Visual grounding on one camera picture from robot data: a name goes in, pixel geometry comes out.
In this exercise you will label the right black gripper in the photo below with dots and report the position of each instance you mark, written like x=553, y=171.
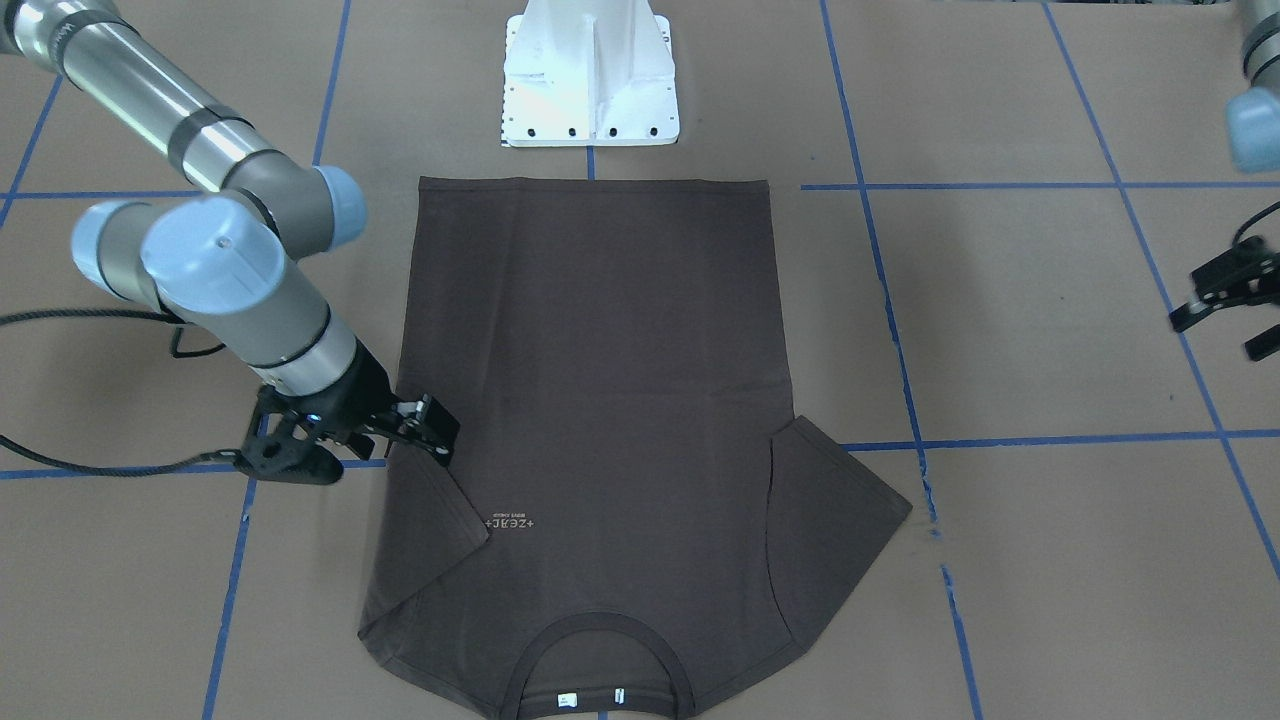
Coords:
x=362, y=392

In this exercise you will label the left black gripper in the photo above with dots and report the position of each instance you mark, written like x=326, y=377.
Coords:
x=1232, y=279

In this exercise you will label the brown t-shirt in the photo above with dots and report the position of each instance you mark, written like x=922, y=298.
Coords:
x=634, y=517

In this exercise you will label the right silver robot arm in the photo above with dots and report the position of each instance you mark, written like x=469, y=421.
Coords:
x=226, y=260

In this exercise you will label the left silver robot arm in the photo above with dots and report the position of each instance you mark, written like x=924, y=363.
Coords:
x=1252, y=118

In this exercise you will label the white column base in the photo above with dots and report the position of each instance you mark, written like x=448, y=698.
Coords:
x=589, y=74

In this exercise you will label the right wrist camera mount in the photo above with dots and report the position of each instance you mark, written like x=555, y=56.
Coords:
x=284, y=443

